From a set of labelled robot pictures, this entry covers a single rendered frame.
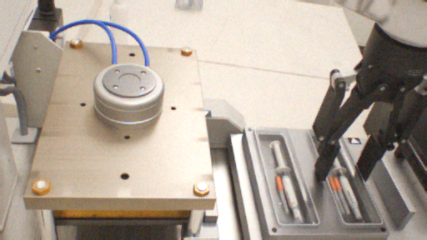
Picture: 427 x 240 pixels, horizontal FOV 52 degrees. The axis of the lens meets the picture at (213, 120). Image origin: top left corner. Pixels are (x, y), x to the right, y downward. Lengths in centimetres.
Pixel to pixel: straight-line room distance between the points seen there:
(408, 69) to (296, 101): 71
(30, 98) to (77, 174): 30
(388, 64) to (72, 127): 35
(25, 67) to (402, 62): 50
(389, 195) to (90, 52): 47
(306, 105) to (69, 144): 82
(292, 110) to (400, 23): 71
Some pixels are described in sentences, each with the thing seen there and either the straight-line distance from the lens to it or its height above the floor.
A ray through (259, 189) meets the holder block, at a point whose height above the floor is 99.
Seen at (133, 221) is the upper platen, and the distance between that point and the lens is 51.
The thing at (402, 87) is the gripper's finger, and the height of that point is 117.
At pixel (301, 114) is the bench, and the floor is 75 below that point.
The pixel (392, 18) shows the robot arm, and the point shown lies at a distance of 49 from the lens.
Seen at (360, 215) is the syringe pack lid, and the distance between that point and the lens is 62.
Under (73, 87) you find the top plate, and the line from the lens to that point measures 55.
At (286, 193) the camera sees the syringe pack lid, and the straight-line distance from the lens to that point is 60.
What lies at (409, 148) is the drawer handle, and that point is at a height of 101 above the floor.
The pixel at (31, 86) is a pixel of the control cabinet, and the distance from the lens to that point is 72.
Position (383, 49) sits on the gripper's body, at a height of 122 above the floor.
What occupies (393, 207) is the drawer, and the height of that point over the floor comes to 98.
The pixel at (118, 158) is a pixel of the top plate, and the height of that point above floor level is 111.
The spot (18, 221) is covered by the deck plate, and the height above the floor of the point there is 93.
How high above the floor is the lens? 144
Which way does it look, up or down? 41 degrees down
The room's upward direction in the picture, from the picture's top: 11 degrees clockwise
